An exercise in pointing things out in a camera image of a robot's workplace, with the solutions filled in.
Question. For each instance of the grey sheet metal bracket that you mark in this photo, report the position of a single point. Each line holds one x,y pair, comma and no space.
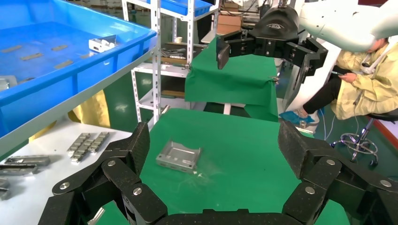
178,158

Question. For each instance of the seated person yellow coat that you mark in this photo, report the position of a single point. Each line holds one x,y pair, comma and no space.
373,90

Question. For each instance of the white perforated metal rack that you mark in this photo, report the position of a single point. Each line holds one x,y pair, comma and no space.
190,37

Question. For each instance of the small blue plastic bin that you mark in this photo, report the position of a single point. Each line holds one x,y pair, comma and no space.
186,7

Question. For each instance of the brown cardboard box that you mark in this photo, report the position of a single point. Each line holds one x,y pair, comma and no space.
228,24

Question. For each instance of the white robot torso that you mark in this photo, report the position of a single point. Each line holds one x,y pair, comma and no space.
314,90

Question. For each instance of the white tape roll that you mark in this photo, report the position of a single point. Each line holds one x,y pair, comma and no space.
178,39

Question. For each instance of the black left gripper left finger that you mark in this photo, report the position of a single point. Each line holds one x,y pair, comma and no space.
119,177

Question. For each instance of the white grey metal bracket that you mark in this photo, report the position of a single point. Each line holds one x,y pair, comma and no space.
99,45

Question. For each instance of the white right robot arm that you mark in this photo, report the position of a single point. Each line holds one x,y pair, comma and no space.
342,24

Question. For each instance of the silver cloth clamp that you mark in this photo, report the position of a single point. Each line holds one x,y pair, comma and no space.
97,216
165,109
274,80
302,125

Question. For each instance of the black stool chrome base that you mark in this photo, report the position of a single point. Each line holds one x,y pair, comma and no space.
385,116

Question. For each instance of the large blue plastic bin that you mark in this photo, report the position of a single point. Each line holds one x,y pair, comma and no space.
37,74

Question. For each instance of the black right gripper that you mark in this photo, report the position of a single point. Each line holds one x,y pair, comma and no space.
275,28

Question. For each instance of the stepped grey metal bar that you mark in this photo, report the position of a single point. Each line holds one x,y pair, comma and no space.
77,144
81,154
99,141

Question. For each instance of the green table cloth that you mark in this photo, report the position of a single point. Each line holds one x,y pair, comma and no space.
242,161
242,80

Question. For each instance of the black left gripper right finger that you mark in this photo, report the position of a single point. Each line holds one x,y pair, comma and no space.
325,175

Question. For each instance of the long grey metal part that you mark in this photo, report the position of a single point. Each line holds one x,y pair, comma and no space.
28,160
18,170

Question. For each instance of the bystander hand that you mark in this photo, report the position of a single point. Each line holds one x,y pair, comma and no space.
349,77

